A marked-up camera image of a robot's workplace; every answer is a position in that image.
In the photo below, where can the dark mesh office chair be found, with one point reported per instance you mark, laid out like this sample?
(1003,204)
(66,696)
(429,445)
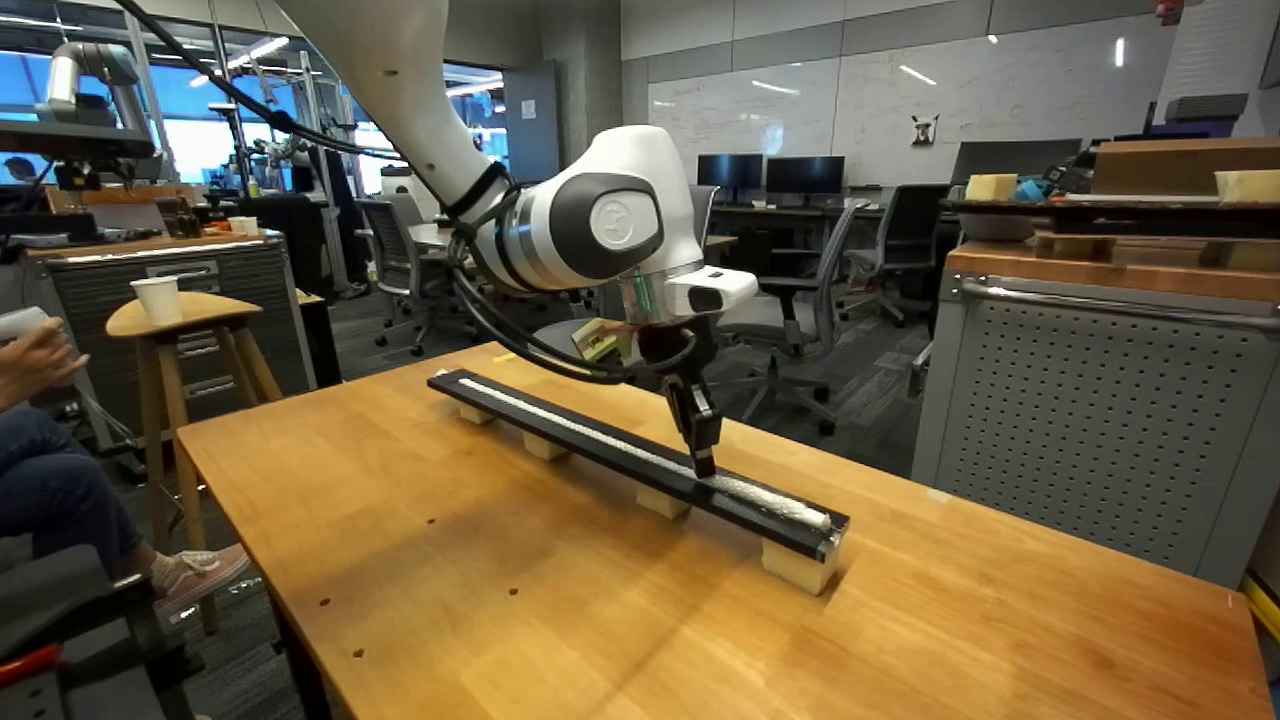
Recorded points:
(389,255)

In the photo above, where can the white pink sneaker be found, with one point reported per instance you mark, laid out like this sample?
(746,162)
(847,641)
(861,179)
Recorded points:
(203,576)

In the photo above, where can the long black slotted rail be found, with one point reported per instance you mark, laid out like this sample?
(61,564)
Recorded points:
(585,445)

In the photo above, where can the person leg in jeans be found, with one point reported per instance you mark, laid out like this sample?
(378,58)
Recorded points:
(53,495)

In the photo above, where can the yellow bar near floor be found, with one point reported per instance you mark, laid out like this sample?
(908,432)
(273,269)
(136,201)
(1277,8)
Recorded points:
(1260,609)

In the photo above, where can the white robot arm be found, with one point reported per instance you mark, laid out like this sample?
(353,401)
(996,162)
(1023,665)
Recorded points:
(401,82)

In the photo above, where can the white handheld object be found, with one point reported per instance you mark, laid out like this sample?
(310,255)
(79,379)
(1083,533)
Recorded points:
(24,320)

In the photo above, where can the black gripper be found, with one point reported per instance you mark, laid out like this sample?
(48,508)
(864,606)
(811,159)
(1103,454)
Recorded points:
(671,352)

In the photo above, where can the grey perforated metal cabinet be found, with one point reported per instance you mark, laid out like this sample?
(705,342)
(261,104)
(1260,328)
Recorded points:
(1107,427)

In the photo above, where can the bystander bare hand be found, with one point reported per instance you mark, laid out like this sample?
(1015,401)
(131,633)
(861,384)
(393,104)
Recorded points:
(35,366)

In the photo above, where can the small wall poster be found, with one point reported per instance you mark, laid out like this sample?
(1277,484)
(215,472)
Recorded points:
(927,131)

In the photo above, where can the yellow foam block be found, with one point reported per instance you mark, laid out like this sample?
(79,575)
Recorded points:
(993,189)
(1248,186)

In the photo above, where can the wooden stool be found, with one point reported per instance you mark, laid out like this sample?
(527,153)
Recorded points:
(181,319)

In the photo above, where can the grey drawer unit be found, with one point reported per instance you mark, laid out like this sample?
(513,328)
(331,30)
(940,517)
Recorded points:
(82,282)

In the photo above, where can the small white container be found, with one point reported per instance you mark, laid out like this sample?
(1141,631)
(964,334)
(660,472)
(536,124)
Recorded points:
(240,224)

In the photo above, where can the white paper cup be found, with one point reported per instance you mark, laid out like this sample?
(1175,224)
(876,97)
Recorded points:
(156,299)

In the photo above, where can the wooden box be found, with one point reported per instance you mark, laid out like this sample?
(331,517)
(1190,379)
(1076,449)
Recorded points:
(1175,162)

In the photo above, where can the black office chair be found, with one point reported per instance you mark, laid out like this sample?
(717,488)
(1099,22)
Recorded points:
(913,224)
(66,672)

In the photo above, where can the small wooden support block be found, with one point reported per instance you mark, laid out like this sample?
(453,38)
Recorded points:
(540,445)
(799,564)
(658,502)
(475,414)

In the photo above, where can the white lamp head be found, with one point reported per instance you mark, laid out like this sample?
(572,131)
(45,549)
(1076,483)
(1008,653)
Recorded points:
(61,82)

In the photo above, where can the black machine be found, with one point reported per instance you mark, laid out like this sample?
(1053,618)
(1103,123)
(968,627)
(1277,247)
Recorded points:
(1207,113)

